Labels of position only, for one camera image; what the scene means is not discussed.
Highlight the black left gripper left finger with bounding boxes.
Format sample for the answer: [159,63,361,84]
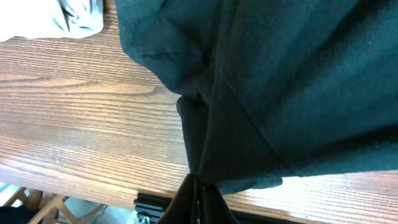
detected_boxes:
[157,174,198,224]

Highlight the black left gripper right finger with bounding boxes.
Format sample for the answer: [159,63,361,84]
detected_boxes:
[199,185,239,224]

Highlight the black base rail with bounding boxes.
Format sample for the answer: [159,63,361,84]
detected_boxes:
[134,193,299,224]

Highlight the black t-shirt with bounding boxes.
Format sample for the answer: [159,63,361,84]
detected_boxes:
[116,0,397,194]

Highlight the wooden chair frame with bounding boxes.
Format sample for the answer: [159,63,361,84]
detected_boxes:
[1,187,106,224]

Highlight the beige folded pants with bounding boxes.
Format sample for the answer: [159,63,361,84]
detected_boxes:
[1,0,104,42]

